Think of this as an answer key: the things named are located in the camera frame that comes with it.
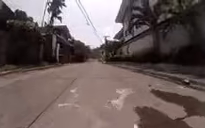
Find grey concrete road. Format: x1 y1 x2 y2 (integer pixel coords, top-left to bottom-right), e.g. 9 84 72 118
0 59 205 128

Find house with dark roof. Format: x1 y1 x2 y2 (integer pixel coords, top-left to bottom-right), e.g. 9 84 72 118
39 23 76 64

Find multi-storey building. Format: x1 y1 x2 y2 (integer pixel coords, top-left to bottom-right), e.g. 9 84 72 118
113 0 164 43

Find tall palm tree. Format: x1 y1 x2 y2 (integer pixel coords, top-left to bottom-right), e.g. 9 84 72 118
45 0 68 26

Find utility pole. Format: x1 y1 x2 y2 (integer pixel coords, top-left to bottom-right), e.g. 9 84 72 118
41 0 49 28

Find raised kerb strip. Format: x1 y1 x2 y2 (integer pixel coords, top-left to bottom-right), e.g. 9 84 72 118
0 63 63 79

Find bushy trees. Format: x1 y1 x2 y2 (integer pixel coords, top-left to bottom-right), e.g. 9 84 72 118
6 9 41 34

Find leafy tree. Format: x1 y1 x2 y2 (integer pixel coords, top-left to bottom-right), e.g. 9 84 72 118
128 0 205 54

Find dark fence with gate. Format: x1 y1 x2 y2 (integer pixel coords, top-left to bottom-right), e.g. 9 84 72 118
0 31 44 69

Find overhead wires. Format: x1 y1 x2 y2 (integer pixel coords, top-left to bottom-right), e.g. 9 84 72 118
74 0 106 44

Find grey boundary wall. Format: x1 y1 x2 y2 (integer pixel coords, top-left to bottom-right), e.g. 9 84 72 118
114 13 205 66

